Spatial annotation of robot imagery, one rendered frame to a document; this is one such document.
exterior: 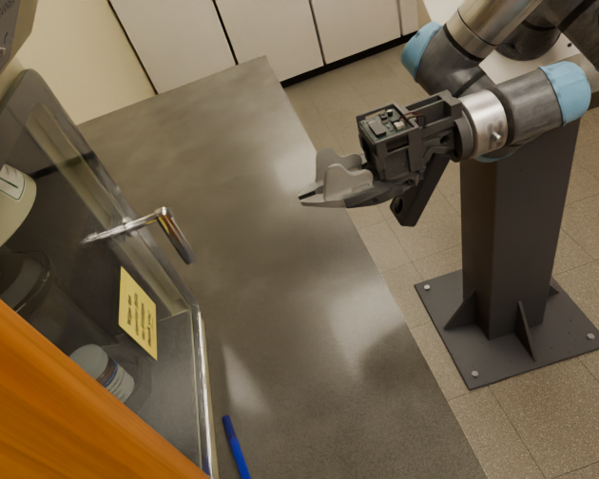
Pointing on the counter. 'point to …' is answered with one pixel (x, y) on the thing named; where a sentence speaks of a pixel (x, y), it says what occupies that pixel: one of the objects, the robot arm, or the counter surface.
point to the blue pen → (236, 448)
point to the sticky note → (137, 314)
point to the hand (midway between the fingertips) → (310, 201)
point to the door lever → (164, 231)
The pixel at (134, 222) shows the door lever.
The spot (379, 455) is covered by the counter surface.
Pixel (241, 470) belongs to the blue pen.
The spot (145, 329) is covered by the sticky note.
